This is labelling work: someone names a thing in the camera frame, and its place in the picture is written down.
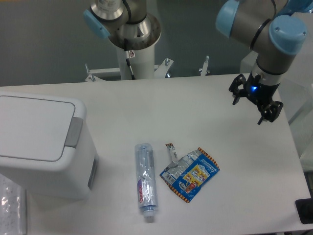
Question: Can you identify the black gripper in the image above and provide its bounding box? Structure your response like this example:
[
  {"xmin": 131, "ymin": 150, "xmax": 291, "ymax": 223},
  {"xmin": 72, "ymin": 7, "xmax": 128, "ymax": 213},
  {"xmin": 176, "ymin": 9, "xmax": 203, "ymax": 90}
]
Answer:
[{"xmin": 228, "ymin": 72, "xmax": 284, "ymax": 125}]

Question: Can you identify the blue water bottle corner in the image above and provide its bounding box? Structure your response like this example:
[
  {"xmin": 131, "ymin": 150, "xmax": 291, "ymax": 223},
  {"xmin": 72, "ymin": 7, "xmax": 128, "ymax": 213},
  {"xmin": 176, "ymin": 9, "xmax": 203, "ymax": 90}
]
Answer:
[{"xmin": 286, "ymin": 0, "xmax": 313, "ymax": 14}]

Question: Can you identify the crushed clear plastic bottle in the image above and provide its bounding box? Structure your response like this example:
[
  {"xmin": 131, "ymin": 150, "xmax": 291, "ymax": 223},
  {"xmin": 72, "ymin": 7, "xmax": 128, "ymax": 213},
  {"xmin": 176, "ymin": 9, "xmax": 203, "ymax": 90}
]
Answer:
[{"xmin": 134, "ymin": 143, "xmax": 158, "ymax": 223}]

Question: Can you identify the white pedestal base frame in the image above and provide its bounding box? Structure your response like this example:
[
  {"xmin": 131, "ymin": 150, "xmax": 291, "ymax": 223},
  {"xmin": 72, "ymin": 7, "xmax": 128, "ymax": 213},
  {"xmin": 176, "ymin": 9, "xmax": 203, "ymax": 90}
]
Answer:
[{"xmin": 84, "ymin": 55, "xmax": 211, "ymax": 83}]

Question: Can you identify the white push-top trash can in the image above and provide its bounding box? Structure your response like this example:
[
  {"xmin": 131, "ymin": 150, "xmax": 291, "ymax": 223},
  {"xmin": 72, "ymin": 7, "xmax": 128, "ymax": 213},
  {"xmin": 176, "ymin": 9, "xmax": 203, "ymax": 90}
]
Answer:
[{"xmin": 0, "ymin": 91, "xmax": 99, "ymax": 199}]

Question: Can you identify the blue foil snack wrapper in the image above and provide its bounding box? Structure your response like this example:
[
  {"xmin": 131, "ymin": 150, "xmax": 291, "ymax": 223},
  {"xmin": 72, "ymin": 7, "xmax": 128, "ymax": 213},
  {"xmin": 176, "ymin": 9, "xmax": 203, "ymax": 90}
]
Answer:
[{"xmin": 159, "ymin": 143, "xmax": 220, "ymax": 203}]

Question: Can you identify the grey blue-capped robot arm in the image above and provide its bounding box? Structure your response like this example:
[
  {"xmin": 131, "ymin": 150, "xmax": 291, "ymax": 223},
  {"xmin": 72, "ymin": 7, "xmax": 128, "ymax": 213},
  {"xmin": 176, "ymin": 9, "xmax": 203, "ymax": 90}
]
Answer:
[{"xmin": 83, "ymin": 0, "xmax": 313, "ymax": 122}]

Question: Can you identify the clear plastic sheet left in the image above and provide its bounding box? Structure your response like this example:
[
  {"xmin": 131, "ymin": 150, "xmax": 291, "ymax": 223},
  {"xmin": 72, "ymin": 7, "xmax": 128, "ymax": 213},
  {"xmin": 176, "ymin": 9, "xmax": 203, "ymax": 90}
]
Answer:
[{"xmin": 0, "ymin": 175, "xmax": 27, "ymax": 235}]

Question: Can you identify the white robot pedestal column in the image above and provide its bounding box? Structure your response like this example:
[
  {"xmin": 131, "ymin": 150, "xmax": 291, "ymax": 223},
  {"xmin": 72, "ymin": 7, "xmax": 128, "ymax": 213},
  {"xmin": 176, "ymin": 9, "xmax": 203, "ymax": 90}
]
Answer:
[{"xmin": 115, "ymin": 46, "xmax": 155, "ymax": 80}]

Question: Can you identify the black cable on pedestal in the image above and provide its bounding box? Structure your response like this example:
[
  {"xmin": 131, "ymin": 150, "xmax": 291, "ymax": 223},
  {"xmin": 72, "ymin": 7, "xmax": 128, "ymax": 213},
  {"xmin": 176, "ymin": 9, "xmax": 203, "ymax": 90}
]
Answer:
[{"xmin": 123, "ymin": 38, "xmax": 136, "ymax": 80}]

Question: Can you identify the black device table corner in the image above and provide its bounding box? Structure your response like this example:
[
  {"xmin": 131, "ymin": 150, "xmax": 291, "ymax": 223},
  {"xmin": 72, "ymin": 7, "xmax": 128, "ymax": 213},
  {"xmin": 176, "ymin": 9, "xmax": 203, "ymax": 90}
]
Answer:
[{"xmin": 295, "ymin": 198, "xmax": 313, "ymax": 224}]

